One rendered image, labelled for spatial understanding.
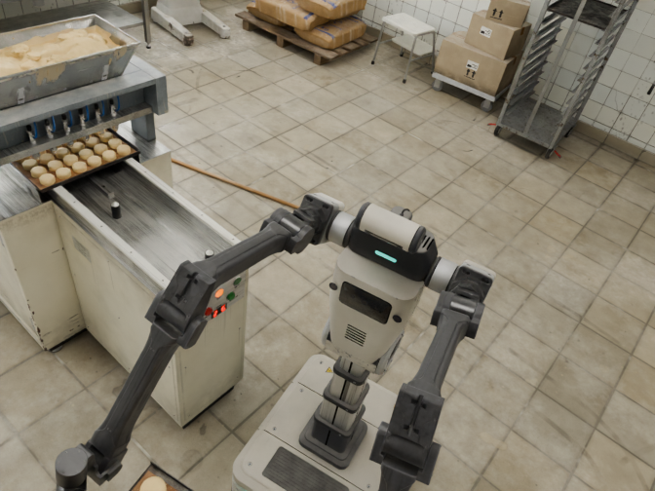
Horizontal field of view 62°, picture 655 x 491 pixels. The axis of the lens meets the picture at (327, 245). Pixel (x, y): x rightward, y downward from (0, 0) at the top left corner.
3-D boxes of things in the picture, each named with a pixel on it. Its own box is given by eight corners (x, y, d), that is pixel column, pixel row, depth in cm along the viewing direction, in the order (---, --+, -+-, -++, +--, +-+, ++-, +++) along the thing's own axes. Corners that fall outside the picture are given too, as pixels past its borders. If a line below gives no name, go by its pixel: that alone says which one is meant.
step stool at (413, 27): (435, 74, 521) (448, 26, 490) (404, 84, 496) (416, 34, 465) (401, 55, 542) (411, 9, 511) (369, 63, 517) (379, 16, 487)
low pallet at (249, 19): (234, 24, 540) (234, 13, 532) (287, 9, 591) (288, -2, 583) (328, 70, 495) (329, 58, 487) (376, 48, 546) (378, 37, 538)
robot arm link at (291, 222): (318, 219, 140) (301, 208, 141) (302, 222, 130) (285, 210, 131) (301, 248, 142) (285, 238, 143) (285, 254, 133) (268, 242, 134)
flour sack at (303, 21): (250, 10, 513) (250, -10, 501) (278, 1, 540) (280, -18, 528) (310, 36, 487) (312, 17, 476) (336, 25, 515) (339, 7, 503)
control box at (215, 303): (184, 327, 181) (182, 300, 171) (238, 291, 195) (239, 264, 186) (191, 333, 179) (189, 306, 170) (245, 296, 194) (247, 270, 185)
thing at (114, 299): (87, 338, 253) (45, 186, 193) (149, 301, 274) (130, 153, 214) (182, 438, 225) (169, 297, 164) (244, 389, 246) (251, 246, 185)
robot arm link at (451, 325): (447, 418, 85) (387, 395, 88) (429, 479, 91) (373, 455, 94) (487, 297, 123) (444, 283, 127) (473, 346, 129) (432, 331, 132)
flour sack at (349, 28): (327, 54, 494) (329, 37, 484) (291, 37, 509) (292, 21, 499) (368, 34, 540) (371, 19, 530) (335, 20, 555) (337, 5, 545)
